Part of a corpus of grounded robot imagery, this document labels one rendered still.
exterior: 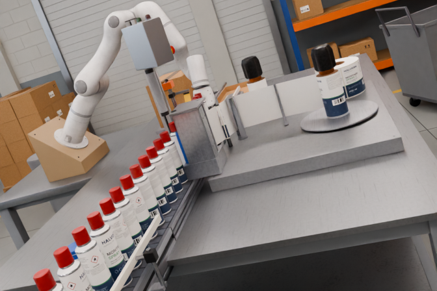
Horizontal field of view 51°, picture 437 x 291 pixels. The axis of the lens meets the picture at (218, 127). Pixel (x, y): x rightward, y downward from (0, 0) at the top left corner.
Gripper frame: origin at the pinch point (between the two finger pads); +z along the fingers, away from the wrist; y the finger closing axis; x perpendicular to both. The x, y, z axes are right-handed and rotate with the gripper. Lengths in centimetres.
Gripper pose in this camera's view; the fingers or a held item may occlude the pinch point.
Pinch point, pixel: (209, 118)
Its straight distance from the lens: 224.6
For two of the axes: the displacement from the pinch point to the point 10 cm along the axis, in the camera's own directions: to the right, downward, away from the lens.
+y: 9.3, -2.4, -2.7
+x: 2.8, 0.1, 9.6
